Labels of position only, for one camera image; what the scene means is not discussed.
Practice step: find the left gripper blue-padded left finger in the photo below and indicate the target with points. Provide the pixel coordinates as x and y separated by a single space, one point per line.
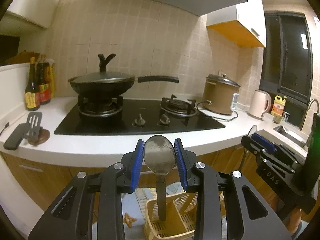
70 216

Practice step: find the dark kitchen window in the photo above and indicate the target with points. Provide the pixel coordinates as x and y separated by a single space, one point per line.
287 62

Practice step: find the dark soy sauce bottle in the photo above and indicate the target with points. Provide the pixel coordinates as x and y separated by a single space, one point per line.
32 92

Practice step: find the yellow oil bottle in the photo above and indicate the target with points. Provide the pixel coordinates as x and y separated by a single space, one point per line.
278 105

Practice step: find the black slotted spatula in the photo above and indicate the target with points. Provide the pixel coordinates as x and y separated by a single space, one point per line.
29 130

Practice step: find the white electric kettle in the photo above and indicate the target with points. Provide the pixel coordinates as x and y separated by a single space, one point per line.
260 104

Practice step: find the black wok with lid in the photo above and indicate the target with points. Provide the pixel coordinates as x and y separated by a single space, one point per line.
107 84

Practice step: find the person's right hand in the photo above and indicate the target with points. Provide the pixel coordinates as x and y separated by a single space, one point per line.
294 220

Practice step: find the light blue patterned tablecloth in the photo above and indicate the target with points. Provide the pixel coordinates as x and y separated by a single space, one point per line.
133 209

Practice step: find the brown wooden base cabinets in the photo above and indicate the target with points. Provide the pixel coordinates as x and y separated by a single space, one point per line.
43 182

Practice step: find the red-label sauce bottle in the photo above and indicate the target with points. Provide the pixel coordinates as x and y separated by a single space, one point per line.
43 82

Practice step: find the dark grey plastic spoon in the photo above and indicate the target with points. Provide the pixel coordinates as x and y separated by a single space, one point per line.
159 157

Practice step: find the brown rice cooker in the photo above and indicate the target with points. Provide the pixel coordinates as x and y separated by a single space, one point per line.
223 94

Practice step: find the white orange wall cabinet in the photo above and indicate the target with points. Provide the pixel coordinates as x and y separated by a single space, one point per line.
243 23

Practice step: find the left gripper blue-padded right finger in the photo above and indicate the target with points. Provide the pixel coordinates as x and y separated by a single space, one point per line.
248 214

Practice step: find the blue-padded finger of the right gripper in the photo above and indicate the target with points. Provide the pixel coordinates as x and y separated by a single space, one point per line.
252 146
265 142

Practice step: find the black gas stove top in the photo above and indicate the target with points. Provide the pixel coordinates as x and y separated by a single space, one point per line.
135 117

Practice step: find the tan slotted utensil basket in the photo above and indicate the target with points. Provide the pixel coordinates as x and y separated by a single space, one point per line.
180 220

